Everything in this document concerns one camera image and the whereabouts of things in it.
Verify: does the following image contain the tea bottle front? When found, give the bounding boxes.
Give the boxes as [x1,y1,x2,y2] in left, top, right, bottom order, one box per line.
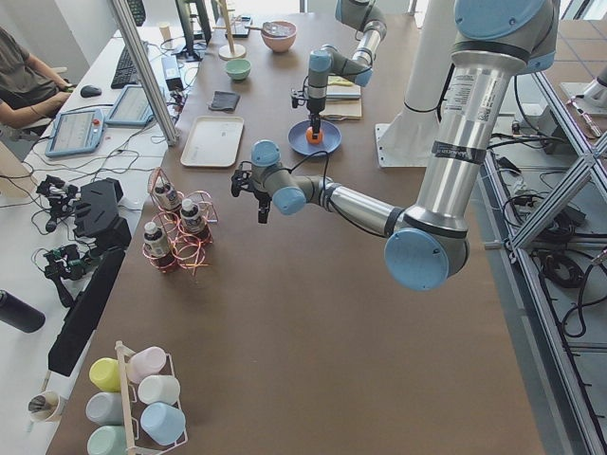
[143,221,177,273]

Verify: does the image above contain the yellow cup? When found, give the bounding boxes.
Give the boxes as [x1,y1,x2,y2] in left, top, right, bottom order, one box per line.
[89,357,120,392]

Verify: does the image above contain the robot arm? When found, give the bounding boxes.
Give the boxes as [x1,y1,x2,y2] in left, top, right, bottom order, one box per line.
[291,0,387,144]
[231,1,559,291]

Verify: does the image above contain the tea bottle right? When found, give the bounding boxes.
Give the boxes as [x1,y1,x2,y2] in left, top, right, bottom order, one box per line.
[153,179,181,212]

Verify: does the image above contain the blue teach pendant near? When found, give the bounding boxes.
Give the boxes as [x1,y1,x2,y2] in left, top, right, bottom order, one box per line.
[45,109,104,158]

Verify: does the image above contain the tea bottle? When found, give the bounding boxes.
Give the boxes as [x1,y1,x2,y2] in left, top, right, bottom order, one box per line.
[143,221,177,273]
[153,179,181,212]
[180,198,211,242]

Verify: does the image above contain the metal ice scoop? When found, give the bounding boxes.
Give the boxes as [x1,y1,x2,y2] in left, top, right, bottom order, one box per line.
[246,21,292,38]

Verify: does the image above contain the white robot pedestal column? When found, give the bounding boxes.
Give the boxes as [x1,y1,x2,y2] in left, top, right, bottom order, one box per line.
[376,1,456,168]

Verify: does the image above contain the blue plate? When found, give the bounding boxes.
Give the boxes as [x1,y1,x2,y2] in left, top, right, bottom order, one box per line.
[287,119,341,155]

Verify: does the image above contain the copper wire bottle rack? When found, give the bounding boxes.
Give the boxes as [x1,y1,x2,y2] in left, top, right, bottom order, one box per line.
[144,168,218,273]

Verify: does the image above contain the black computer mouse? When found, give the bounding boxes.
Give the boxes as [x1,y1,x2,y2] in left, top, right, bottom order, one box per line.
[80,84,102,99]

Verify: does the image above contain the cream rabbit tray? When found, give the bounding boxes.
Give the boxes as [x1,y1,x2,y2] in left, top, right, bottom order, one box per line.
[180,116,244,168]

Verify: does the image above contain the tea bottle left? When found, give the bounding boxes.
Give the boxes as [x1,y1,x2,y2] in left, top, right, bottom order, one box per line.
[180,198,211,242]

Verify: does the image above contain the aluminium frame post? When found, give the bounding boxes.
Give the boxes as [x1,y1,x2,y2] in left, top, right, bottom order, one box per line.
[108,0,178,146]

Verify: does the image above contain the wooden cutting board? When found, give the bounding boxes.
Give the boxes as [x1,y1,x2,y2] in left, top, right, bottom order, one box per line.
[321,84,362,120]

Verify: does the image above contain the mint cup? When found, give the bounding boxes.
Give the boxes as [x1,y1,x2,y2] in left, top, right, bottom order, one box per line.
[86,426,127,455]

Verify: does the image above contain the blue teach pendant far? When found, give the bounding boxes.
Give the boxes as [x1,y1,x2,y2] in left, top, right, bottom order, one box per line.
[105,84,154,128]

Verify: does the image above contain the black water bottle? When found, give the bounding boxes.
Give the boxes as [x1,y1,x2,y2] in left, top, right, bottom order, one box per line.
[1,290,46,333]

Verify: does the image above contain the steel muddler black tip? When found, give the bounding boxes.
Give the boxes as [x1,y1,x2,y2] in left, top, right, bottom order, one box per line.
[326,92,361,102]

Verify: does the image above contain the white cup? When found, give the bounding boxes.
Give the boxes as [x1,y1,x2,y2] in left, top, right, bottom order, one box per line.
[138,374,181,406]

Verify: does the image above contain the black keyboard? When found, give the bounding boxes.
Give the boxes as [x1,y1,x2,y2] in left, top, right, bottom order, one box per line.
[110,47,138,89]

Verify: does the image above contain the black monitor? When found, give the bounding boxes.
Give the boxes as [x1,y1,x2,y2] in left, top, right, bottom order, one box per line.
[174,0,212,62]

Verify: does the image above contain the blue teach pendant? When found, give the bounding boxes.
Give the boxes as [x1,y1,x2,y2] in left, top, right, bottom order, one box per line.
[105,84,154,128]
[45,109,104,158]

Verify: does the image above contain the orange fruit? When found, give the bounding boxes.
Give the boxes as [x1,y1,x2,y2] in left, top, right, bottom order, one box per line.
[305,127,323,144]

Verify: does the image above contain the paper cup with tools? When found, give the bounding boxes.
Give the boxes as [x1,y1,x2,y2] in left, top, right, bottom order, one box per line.
[28,391,66,423]

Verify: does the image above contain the grey folded cloth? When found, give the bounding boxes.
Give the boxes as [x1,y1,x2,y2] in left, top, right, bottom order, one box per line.
[208,90,240,112]

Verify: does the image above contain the pink bowl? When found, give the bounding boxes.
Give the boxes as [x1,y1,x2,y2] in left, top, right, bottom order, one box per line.
[261,21,297,53]

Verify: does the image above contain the pink cup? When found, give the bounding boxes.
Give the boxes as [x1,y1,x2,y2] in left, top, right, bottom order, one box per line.
[126,346,167,384]

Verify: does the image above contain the seated person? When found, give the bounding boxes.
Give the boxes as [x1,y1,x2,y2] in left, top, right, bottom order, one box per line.
[1,28,75,129]

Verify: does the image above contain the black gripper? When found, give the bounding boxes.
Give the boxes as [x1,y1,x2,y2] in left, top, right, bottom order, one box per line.
[291,85,326,132]
[230,160,271,224]

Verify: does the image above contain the green bowl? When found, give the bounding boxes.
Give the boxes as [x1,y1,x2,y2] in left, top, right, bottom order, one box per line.
[225,58,251,82]

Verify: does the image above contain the grey cup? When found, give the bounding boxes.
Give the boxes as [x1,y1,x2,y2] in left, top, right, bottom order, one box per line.
[85,391,123,426]

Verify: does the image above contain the blue cup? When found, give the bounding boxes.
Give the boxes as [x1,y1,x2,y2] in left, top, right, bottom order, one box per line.
[140,402,186,446]

